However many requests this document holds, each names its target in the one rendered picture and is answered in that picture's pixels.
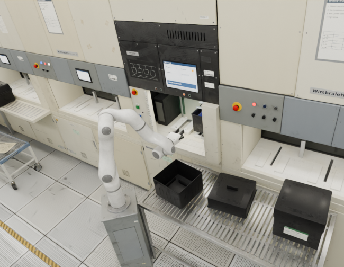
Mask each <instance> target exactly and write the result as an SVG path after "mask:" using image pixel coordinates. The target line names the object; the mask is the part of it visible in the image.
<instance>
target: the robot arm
mask: <svg viewBox="0 0 344 267"><path fill-rule="evenodd" d="M114 121H117V122H121V123H125V124H129V125H130V126H131V127H132V128H133V129H134V130H135V131H136V132H137V133H138V134H139V135H140V136H141V137H142V138H143V139H144V140H145V141H146V142H149V143H152V144H156V145H157V147H156V148H155V149H154V150H153V151H152V155H153V157H154V158H155V159H161V158H162V157H163V156H165V155H173V154H174V153H175V151H176V148H175V145H176V144H178V143H179V142H180V141H181V140H182V139H183V138H184V136H183V134H184V129H183V130H182V131H181V132H180V134H178V132H179V128H178V129H177V130H176V131H173V132H169V134H168V135H167V136H166V137H165V136H163V135H161V134H159V133H156V132H154V131H153V130H152V129H151V128H150V127H149V126H148V125H147V123H146V122H145V121H144V120H143V119H142V118H141V117H140V116H139V115H138V114H137V112H135V111H134V110H133V109H122V110H117V109H112V108H107V109H104V110H102V111H101V112H100V113H99V115H98V141H99V164H98V176H99V179H100V180H101V181H102V182H103V184H104V187H105V190H106V193H107V196H108V199H109V200H108V202H107V204H106V207H107V209H108V211H110V212H112V213H119V212H123V211H124V210H125V209H127V208H128V207H129V205H130V202H131V200H130V197H129V196H128V195H126V194H124V193H123V190H122V187H121V183H120V180H119V175H118V171H117V166H116V162H115V160H114Z"/></svg>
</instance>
